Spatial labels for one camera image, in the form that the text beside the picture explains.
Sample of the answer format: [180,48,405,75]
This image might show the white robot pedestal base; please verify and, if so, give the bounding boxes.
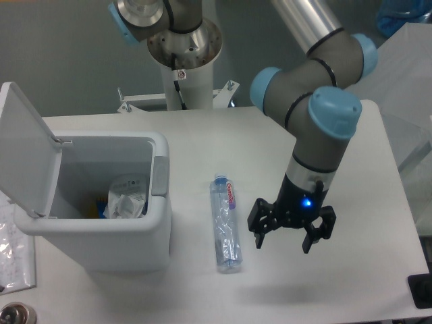
[116,16,239,114]

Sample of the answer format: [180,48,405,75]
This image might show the black cable on pedestal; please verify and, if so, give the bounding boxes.
[170,53,188,111]

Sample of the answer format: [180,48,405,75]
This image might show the white plastic wrapper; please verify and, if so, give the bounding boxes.
[103,173,148,219]

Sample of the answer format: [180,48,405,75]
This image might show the white trash can open lid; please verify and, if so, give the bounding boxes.
[1,82,172,271]

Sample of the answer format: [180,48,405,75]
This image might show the clear plastic water bottle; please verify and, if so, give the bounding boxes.
[209,173,243,274]

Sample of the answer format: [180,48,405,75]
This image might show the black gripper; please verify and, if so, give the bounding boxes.
[247,175,336,254]

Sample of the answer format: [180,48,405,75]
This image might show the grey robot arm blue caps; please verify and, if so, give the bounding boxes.
[109,1,378,252]

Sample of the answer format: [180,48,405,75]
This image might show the black device at table edge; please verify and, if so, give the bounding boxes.
[408,273,431,309]

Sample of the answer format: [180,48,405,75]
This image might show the round metal connector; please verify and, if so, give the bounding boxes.
[1,302,38,324]

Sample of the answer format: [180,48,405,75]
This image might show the blue orange snack bag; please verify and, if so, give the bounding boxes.
[95,196,108,219]

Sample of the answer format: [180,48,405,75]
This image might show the blue water jug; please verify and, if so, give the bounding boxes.
[376,0,431,38]

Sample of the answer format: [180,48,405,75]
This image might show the clear plastic document sleeve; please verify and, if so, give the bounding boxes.
[1,192,36,295]

